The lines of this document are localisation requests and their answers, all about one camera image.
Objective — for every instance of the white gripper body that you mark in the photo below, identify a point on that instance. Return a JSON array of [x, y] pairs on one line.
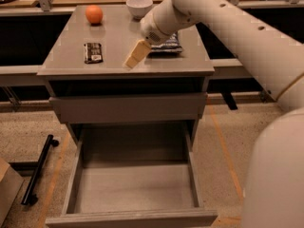
[[151, 30]]

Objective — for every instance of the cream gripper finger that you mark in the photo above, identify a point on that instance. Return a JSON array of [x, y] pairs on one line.
[[138, 53]]

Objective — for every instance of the dark rxbar chocolate bar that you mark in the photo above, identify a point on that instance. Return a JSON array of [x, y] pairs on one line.
[[93, 53]]

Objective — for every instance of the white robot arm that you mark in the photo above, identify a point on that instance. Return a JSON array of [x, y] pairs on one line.
[[274, 190]]

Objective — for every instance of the grey drawer cabinet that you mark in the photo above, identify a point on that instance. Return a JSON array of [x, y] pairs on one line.
[[67, 75]]

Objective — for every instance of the closed grey top drawer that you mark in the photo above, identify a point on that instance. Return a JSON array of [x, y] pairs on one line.
[[128, 108]]

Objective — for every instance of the open grey middle drawer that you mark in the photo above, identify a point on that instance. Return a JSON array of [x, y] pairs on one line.
[[134, 176]]

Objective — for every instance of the blue chip bag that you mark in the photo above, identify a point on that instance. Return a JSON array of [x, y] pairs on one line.
[[172, 45]]

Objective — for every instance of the white ceramic bowl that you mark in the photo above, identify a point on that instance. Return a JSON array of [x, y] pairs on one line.
[[139, 8]]

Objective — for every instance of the orange fruit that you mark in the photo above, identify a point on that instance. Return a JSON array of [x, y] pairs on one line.
[[94, 14]]

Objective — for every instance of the black metal bar stand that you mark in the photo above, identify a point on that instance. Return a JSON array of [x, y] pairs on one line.
[[29, 197]]

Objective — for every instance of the cardboard box left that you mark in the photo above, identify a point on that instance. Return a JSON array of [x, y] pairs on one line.
[[10, 184]]

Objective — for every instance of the grey metal rail shelf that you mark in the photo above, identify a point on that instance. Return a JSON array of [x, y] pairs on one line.
[[20, 70]]

